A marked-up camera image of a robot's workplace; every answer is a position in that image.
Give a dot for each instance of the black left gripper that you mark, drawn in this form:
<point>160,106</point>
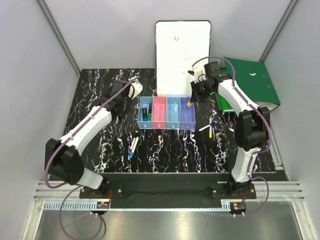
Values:
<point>129,103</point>

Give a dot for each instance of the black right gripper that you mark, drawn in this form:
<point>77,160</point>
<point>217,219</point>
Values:
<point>196,97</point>

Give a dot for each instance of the blue capped black highlighter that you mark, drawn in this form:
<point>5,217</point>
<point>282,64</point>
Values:
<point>144,113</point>

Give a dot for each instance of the green capped black highlighter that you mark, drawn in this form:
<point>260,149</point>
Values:
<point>150,108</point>

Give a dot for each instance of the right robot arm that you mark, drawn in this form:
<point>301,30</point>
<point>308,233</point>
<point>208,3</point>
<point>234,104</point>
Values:
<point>252,130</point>

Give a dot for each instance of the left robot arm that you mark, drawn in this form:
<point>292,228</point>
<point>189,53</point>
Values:
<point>63,156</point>

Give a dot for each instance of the light blue bin left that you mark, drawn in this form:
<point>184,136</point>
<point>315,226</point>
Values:
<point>144,102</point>

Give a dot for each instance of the light blue bin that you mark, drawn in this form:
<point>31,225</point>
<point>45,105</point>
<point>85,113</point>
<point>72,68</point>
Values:
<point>144,102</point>
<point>173,113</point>

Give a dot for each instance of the purple plastic bin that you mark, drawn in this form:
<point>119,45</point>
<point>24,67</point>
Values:
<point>188,117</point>

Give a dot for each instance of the light blue bin right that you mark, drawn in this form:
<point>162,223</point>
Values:
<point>173,113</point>

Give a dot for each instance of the blue capped white marker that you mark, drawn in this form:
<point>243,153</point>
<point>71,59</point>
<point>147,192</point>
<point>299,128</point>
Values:
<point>207,126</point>

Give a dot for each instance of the yellow capped white marker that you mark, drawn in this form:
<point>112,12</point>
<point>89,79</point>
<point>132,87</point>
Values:
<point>210,128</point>

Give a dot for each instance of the pink plastic bin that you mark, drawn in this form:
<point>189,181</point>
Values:
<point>159,112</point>

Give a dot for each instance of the black capped white marker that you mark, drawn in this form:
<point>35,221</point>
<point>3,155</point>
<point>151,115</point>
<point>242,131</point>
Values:
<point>134,136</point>

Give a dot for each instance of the white dry-erase board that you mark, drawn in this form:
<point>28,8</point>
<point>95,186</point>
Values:
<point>178,44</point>

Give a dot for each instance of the cyan capped white marker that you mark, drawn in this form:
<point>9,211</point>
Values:
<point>133,146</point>

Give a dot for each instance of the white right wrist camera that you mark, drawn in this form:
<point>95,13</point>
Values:
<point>196,74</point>

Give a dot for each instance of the dark green ring binder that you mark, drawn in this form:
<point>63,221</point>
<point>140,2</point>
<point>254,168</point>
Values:
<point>253,78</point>

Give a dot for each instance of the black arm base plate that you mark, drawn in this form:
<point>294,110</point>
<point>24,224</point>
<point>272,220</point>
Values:
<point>166,191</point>

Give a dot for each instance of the grey slotted cable duct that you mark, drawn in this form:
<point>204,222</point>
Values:
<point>70,205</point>

